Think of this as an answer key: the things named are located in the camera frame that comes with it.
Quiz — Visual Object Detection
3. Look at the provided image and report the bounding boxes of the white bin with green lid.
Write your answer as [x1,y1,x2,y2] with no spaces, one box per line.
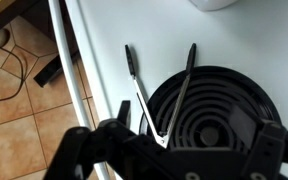
[188,0,240,12]

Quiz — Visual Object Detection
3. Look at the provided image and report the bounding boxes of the metal tongs with black tips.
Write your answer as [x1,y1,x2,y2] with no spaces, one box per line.
[124,42,198,150]

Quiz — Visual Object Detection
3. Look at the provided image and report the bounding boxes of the white electric stove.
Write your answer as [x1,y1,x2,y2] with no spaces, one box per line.
[47,0,288,180]

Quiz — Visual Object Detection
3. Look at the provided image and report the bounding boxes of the black floor cable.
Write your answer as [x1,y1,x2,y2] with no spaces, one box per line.
[0,27,29,105]

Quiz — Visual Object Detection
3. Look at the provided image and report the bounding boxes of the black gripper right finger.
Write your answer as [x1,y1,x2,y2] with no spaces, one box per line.
[229,105,288,180]

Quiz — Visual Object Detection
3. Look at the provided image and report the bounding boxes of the black stand foot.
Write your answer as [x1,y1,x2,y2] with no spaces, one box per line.
[33,49,82,89]

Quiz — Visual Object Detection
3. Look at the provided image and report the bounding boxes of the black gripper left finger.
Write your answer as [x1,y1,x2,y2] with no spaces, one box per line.
[43,99,142,180]

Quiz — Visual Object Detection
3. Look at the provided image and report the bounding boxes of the large black coil burner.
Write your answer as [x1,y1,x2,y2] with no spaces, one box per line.
[138,65,282,152]

